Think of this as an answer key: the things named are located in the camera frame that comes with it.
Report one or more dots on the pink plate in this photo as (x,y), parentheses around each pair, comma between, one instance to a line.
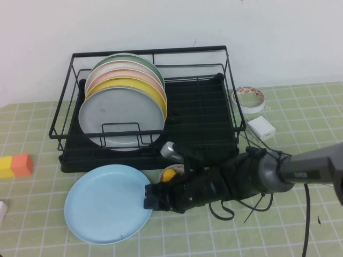
(120,72)

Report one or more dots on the white tape roll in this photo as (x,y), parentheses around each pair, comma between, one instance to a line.
(179,169)
(250,109)

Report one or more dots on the small white object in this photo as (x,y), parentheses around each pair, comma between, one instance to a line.
(2,211)

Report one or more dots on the yellow plate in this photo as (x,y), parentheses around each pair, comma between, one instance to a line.
(126,82)

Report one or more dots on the yellow rubber duck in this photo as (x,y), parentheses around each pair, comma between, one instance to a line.
(169,175)

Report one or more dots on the light blue plate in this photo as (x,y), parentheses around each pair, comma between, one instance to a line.
(107,200)

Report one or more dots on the grey plate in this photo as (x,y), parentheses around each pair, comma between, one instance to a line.
(120,112)

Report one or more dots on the white power adapter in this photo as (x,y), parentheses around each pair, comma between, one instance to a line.
(258,127)

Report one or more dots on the green grid table mat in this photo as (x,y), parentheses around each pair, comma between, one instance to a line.
(268,235)

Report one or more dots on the orange block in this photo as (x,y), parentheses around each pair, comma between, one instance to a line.
(22,164)

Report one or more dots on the yellow block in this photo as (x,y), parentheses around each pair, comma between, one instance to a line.
(6,167)

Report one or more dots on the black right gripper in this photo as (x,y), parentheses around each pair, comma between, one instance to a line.
(198,190)

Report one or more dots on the green plate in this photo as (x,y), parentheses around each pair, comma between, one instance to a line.
(126,56)

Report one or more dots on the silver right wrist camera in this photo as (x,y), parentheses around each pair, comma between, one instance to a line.
(168,151)

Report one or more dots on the cream plate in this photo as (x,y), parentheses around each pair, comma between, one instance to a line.
(120,65)

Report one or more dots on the black plastic drip tray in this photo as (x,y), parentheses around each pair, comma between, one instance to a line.
(203,134)

